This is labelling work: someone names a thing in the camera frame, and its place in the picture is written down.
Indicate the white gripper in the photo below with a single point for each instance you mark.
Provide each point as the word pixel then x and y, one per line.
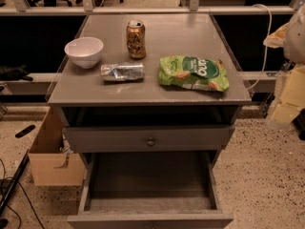
pixel 295 39

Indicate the green rice chip bag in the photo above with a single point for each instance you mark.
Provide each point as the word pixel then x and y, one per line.
pixel 193 73

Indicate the grey wooden drawer cabinet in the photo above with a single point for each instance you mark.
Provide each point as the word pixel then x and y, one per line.
pixel 83 99

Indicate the grey top drawer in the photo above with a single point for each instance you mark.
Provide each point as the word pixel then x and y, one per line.
pixel 148 138

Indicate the grey open middle drawer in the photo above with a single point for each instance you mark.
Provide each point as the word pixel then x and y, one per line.
pixel 166 190

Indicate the gold soda can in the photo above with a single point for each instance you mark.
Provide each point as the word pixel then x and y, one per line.
pixel 136 39

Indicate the silver lying can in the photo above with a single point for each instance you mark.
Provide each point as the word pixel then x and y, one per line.
pixel 125 71

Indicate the white ceramic bowl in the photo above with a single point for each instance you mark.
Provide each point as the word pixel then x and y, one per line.
pixel 84 52

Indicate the cardboard box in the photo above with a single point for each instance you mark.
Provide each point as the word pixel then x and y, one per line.
pixel 51 161

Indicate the black flat floor object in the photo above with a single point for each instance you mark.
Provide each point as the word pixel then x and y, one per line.
pixel 25 131

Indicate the metal railing frame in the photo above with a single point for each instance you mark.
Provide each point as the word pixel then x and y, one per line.
pixel 22 7

